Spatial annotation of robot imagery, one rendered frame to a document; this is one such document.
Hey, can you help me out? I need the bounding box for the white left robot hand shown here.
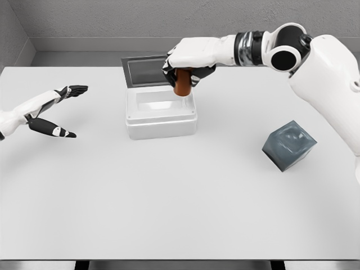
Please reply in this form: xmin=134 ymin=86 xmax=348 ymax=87
xmin=10 ymin=84 xmax=89 ymax=139

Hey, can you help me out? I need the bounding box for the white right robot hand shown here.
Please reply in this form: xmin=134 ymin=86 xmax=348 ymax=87
xmin=162 ymin=37 xmax=221 ymax=88

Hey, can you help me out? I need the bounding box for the brown cylinder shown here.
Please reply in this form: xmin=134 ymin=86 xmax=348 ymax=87
xmin=172 ymin=67 xmax=193 ymax=98

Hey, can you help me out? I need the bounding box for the grey box lid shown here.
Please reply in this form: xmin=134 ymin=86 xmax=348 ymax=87
xmin=120 ymin=55 xmax=173 ymax=90

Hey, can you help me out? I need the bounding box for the white open box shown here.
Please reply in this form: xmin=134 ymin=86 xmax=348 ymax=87
xmin=125 ymin=85 xmax=197 ymax=141

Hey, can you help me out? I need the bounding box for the dark grey cube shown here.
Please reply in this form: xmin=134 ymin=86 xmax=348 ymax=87
xmin=262 ymin=120 xmax=318 ymax=172

